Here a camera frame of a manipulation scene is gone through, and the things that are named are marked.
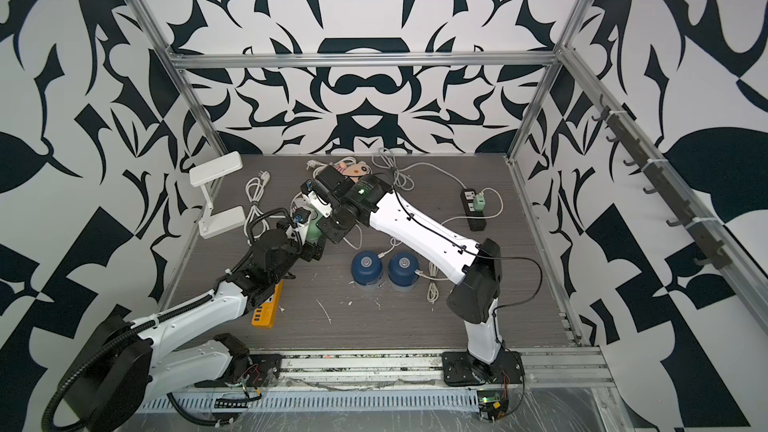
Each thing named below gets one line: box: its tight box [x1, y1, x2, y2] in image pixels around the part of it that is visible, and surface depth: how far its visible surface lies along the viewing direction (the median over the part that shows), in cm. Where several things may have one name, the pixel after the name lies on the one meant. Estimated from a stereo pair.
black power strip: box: [460, 188, 487, 231], surface depth 104 cm
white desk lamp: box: [189, 151, 246, 239], surface depth 88 cm
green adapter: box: [474, 194, 486, 211], surface depth 101 cm
